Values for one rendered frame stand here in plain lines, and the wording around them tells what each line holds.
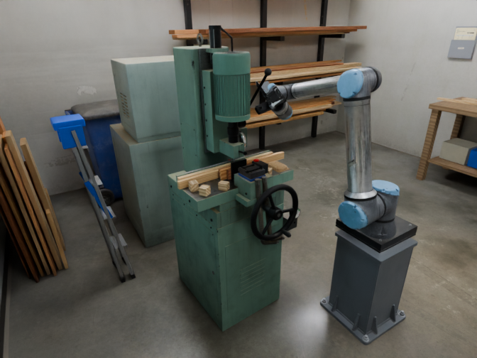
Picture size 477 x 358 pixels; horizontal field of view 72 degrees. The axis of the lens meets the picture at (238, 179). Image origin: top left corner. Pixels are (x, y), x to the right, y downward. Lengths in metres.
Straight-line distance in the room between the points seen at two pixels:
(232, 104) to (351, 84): 0.53
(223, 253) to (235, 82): 0.85
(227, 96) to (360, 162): 0.68
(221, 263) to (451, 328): 1.41
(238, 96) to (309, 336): 1.39
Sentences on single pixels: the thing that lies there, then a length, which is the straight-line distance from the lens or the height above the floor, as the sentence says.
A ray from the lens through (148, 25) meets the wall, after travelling 3.87.
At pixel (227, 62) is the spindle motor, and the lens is 1.54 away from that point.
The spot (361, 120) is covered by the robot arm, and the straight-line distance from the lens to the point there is 1.55.
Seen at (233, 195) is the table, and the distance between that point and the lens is 1.60.
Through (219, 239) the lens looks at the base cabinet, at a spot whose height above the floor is 0.65.
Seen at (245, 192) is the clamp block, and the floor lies 0.90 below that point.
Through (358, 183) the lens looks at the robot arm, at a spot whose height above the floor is 0.94.
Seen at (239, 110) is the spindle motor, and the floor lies 1.25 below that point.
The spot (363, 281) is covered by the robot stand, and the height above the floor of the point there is 0.35.
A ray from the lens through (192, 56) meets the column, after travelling 1.72.
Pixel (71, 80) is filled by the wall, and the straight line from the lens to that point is 3.74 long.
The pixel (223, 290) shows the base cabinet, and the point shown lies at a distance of 1.89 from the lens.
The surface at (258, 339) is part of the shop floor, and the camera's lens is 2.08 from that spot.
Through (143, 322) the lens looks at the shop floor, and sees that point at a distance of 2.24.
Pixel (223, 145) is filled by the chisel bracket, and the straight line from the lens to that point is 1.73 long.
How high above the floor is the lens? 1.61
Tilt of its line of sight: 25 degrees down
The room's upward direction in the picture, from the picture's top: 1 degrees counter-clockwise
